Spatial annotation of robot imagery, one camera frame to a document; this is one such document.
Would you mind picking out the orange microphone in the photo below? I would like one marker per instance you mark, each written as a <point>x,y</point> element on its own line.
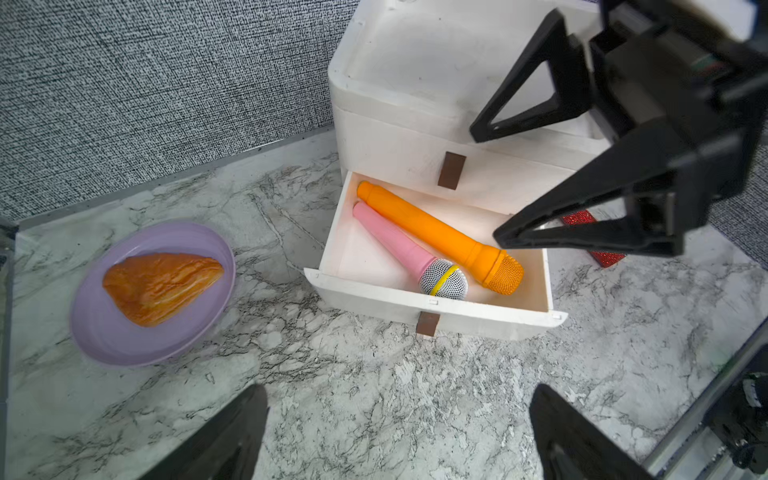
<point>491,267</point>

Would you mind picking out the red glitter microphone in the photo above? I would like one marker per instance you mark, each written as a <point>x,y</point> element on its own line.
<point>583,220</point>

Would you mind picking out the white three-drawer storage unit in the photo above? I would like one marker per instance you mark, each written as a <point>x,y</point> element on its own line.
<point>408,79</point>

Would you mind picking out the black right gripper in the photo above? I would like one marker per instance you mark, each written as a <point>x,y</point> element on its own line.
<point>678,84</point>

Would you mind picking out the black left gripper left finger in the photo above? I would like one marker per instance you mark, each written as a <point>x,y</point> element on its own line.
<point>226,447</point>

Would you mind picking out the purple plate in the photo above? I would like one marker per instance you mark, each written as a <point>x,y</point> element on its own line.
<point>104,334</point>

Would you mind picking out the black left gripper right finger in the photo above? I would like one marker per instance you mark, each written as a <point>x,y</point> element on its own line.
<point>571,447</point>

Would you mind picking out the pink microphone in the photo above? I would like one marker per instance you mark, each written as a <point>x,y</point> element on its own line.
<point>435,276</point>

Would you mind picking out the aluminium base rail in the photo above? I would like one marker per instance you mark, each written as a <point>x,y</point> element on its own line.
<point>723,435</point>

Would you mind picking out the orange pastry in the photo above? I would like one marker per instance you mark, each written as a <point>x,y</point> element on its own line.
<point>150,289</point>

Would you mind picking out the white bottom drawer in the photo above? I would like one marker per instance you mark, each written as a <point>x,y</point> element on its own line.
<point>372,268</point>

